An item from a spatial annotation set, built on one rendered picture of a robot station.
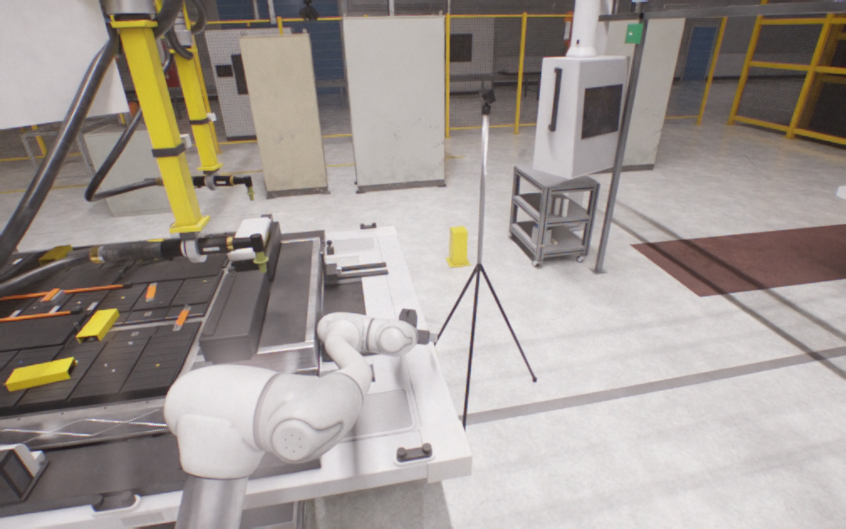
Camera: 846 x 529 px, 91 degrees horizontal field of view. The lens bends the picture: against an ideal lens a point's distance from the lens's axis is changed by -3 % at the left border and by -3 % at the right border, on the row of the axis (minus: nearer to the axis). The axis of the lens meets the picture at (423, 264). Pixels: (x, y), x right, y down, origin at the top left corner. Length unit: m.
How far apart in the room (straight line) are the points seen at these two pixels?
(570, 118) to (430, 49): 2.89
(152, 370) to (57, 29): 0.95
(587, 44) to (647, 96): 3.71
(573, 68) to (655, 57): 3.92
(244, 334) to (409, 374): 0.57
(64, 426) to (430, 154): 5.15
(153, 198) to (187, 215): 5.03
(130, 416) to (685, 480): 2.33
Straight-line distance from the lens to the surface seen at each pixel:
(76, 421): 1.59
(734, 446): 2.88
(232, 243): 1.26
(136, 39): 1.19
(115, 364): 1.69
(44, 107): 1.12
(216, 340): 1.47
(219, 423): 0.80
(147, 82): 1.19
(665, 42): 7.23
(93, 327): 1.90
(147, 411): 1.50
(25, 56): 1.11
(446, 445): 1.36
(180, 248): 1.30
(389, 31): 5.75
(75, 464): 1.61
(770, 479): 2.81
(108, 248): 1.39
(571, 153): 3.34
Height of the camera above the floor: 1.90
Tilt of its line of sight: 28 degrees down
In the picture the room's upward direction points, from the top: 1 degrees counter-clockwise
